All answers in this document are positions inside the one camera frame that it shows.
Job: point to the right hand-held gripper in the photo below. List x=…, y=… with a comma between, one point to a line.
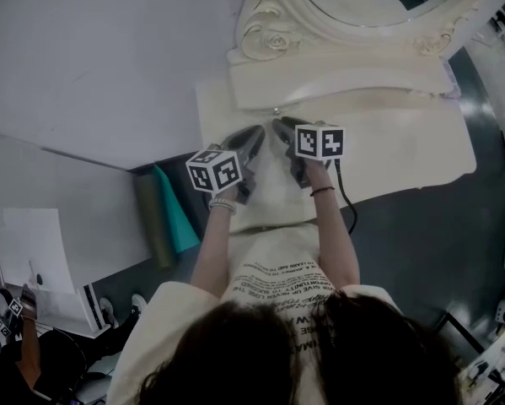
x=319, y=142

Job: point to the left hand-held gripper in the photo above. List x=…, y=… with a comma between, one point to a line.
x=214, y=171

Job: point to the cream ornate dressing table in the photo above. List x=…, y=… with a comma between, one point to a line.
x=387, y=142

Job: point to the person's right forearm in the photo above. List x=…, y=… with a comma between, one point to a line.
x=334, y=243

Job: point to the person's left forearm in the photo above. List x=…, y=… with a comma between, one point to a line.
x=212, y=251

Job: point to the person's right hand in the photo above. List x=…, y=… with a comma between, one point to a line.
x=319, y=175

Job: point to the black wrist band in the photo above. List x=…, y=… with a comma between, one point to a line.
x=322, y=191

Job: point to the cream carved oval mirror stand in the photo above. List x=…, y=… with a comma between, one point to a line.
x=332, y=74

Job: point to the teal sheet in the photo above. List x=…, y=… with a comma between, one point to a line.
x=178, y=222

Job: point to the person's cream printed shirt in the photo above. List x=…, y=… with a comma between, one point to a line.
x=273, y=255

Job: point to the olive green rolled mat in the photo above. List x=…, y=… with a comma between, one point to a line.
x=155, y=222

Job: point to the lavender plastic packet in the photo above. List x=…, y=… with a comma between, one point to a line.
x=452, y=84

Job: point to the white shelf board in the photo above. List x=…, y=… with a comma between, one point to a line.
x=62, y=310

